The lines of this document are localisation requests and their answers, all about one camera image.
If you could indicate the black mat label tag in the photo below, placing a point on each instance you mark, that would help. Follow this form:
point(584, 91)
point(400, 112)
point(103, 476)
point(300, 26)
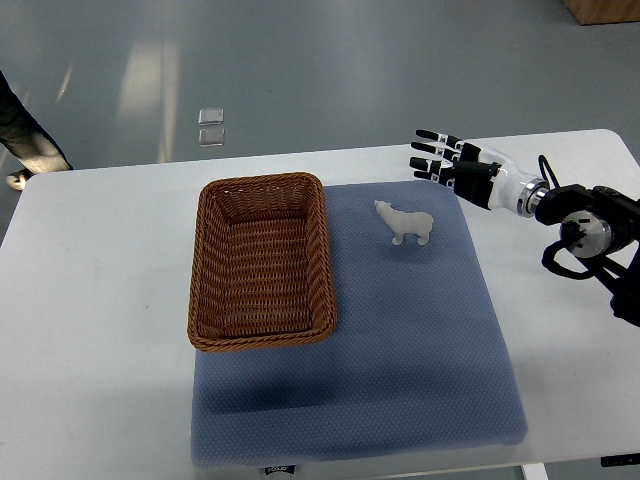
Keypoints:
point(284, 469)

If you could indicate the wooden cabinet corner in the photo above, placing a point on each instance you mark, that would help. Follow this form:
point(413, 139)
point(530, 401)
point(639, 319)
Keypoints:
point(603, 12)

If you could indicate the brown wicker basket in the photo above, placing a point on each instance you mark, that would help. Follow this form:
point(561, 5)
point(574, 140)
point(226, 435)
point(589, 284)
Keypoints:
point(262, 269)

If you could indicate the upper clear floor tile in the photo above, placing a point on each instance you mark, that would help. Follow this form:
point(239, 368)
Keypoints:
point(211, 116)

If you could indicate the white table leg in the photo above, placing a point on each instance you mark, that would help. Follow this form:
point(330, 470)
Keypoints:
point(536, 471)

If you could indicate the white bear figurine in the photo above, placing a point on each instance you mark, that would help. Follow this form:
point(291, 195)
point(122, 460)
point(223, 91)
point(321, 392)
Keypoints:
point(405, 223)

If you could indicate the person leg dark trousers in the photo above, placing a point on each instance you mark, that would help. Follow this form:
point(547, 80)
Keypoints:
point(27, 140)

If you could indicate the blue mesh mat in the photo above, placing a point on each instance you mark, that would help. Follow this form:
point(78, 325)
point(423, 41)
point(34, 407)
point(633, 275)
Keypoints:
point(417, 360)

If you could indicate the black table control panel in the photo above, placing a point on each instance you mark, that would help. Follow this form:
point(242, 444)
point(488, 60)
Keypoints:
point(620, 460)

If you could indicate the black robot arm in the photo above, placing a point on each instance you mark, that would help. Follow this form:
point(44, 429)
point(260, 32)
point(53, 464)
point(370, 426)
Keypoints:
point(593, 224)

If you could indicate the lower clear floor tile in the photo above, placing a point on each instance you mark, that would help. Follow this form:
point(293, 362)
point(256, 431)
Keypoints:
point(209, 137)

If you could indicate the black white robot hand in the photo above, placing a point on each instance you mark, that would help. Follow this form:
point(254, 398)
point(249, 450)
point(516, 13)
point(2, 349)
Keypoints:
point(481, 175)

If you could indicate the clear floor tile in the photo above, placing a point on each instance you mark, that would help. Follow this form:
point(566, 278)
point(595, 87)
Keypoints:
point(211, 116)
point(209, 137)

